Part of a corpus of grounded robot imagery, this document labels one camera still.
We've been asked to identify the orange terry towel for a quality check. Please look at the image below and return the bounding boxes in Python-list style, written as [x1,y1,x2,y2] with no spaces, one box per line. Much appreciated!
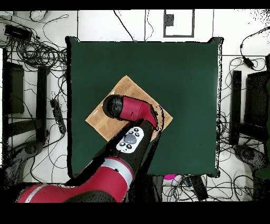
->
[84,75,174,143]

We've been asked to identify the dark flat panel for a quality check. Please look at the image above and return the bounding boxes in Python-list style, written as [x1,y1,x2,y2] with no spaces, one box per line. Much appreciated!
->
[2,48,25,115]
[244,70,270,127]

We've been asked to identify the black flat box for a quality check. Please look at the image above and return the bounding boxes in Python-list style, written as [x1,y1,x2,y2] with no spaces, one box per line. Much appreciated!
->
[4,24,33,42]

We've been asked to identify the dark green table cloth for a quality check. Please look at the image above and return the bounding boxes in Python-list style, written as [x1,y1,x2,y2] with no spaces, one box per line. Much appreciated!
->
[64,35,224,179]

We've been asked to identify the pink and white object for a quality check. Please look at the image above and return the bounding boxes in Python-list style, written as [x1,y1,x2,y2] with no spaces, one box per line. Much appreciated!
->
[163,174,182,183]

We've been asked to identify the long black power strip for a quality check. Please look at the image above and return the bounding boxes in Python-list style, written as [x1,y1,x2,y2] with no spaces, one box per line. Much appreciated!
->
[50,98,67,134]

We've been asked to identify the black metal stand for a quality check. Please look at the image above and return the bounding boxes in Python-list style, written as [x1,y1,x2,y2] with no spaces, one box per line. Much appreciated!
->
[130,175,164,202]

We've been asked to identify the black upright bar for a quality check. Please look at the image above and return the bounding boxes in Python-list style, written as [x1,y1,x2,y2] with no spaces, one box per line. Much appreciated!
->
[35,66,48,142]
[230,70,242,145]

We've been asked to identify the black rectangular box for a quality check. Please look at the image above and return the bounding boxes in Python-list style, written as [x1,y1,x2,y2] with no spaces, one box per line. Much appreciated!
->
[189,175,208,201]

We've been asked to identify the grey chair base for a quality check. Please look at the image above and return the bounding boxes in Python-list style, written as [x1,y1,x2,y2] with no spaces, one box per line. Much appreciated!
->
[233,144,268,170]
[4,140,44,191]

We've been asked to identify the black power adapter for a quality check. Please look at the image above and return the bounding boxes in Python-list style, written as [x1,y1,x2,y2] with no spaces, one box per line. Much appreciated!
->
[242,55,255,69]

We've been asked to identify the grey square frame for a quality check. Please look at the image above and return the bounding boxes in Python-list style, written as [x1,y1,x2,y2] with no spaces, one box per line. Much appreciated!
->
[163,9,195,38]

